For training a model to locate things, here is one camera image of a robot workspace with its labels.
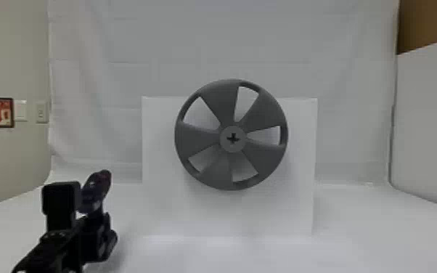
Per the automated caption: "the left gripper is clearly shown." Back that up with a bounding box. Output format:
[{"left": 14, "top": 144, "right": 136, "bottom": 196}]
[{"left": 73, "top": 213, "right": 91, "bottom": 248}]

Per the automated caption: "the grey wheel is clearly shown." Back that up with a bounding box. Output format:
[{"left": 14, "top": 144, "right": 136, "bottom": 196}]
[{"left": 173, "top": 78, "right": 290, "bottom": 192}]

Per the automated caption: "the brown door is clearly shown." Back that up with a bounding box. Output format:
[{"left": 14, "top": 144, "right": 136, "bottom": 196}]
[{"left": 396, "top": 0, "right": 437, "bottom": 55}]

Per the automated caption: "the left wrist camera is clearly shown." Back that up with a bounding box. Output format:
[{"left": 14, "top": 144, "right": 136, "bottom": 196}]
[{"left": 41, "top": 181, "right": 83, "bottom": 232}]

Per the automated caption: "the white wall switch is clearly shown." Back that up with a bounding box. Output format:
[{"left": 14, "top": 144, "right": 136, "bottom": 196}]
[
  {"left": 14, "top": 99, "right": 28, "bottom": 123},
  {"left": 36, "top": 100, "right": 50, "bottom": 124}
]

